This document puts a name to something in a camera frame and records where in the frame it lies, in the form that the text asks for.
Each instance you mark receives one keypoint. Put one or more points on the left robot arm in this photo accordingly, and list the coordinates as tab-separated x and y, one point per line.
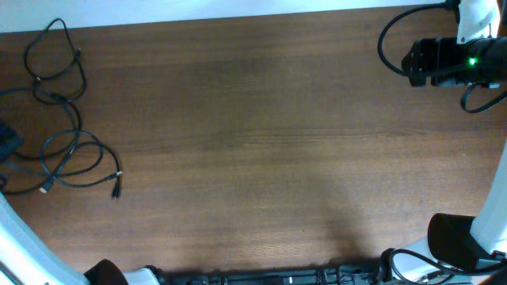
25	259

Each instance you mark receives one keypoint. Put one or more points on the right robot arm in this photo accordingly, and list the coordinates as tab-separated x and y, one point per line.
452	182

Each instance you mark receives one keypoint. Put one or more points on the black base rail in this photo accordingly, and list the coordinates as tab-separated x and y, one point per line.
343	275

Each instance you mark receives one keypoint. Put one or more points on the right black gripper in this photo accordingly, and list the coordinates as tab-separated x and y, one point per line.
440	50

